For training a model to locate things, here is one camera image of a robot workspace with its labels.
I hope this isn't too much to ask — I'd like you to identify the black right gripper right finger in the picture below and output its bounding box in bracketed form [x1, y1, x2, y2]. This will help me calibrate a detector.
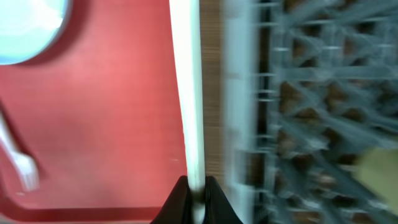
[203, 176, 243, 224]

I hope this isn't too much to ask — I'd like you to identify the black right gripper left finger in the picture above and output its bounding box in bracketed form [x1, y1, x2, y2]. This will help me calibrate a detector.
[150, 175, 192, 224]

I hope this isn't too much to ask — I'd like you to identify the white plastic fork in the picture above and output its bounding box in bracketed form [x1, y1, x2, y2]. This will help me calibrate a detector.
[1, 113, 40, 192]

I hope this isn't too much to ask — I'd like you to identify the yellow plastic cup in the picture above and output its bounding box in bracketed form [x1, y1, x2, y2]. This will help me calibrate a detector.
[354, 147, 397, 215]

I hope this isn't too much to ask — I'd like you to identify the white plastic spoon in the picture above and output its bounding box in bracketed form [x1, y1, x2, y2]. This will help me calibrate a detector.
[169, 0, 205, 223]

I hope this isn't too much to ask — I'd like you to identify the light blue plate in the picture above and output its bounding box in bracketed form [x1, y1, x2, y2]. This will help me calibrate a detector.
[1, 0, 73, 65]

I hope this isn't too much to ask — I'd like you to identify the grey dishwasher rack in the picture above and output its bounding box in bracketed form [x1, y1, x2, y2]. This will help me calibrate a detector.
[223, 0, 397, 223]

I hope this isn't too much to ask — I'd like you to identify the red serving tray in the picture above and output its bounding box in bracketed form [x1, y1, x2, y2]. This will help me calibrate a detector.
[1, 0, 187, 223]

